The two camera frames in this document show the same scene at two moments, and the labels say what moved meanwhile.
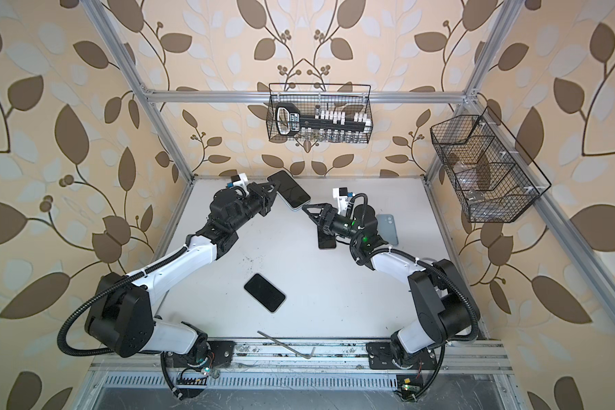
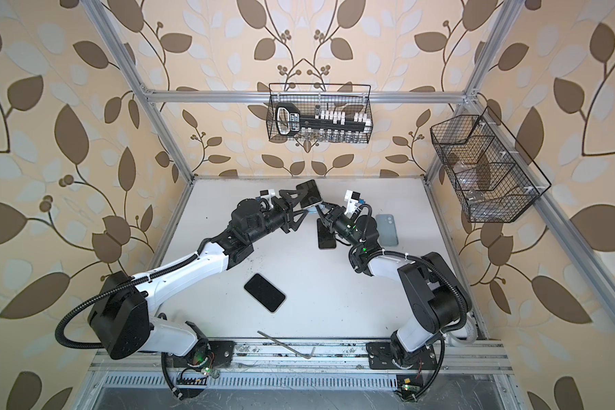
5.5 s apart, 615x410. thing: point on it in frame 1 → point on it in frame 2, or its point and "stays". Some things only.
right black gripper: [330, 215] stays
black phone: [325, 240] stays
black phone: [289, 190] → [313, 195]
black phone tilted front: [265, 292] stays
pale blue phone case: [386, 228] stays
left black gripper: [263, 198] → [284, 210]
